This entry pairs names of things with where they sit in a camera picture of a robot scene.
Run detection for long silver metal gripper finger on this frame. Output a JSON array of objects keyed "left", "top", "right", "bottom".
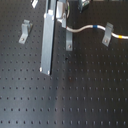
[{"left": 40, "top": 0, "right": 56, "bottom": 75}]

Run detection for short silver metal gripper finger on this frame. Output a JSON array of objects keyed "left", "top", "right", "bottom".
[{"left": 56, "top": 0, "right": 67, "bottom": 28}]

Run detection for white cable with blue band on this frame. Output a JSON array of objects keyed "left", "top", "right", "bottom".
[{"left": 66, "top": 24, "right": 128, "bottom": 40}]

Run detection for top right silver clip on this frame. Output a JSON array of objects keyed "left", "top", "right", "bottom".
[{"left": 78, "top": 0, "right": 90, "bottom": 12}]

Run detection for top left silver clip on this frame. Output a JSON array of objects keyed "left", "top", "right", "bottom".
[{"left": 32, "top": 0, "right": 39, "bottom": 8}]

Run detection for left silver cable clip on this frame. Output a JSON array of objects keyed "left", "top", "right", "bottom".
[{"left": 19, "top": 20, "right": 33, "bottom": 44}]

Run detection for silver cable clip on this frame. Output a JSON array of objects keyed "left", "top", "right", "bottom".
[
  {"left": 102, "top": 23, "right": 113, "bottom": 46},
  {"left": 66, "top": 30, "right": 73, "bottom": 51},
  {"left": 19, "top": 20, "right": 33, "bottom": 44}
]

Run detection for middle silver cable clip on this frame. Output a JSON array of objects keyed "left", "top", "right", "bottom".
[{"left": 66, "top": 30, "right": 73, "bottom": 51}]

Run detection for right silver cable clip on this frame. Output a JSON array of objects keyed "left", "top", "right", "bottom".
[{"left": 102, "top": 23, "right": 113, "bottom": 46}]

